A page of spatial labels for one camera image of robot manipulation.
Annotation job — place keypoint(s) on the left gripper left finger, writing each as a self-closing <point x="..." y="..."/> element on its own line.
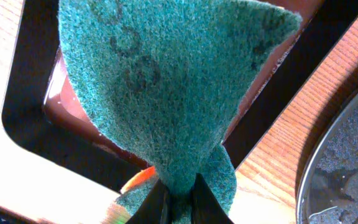
<point x="155" y="209"/>

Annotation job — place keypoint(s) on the round black tray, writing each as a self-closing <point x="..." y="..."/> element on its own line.
<point x="328" y="191"/>

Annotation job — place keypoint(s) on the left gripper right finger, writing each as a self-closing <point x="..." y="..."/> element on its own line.
<point x="205" y="207"/>

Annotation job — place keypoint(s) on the green yellow scrub sponge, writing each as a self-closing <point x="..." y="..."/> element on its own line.
<point x="163" y="79"/>

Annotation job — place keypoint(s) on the dark red square tray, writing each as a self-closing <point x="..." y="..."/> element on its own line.
<point x="35" y="59"/>

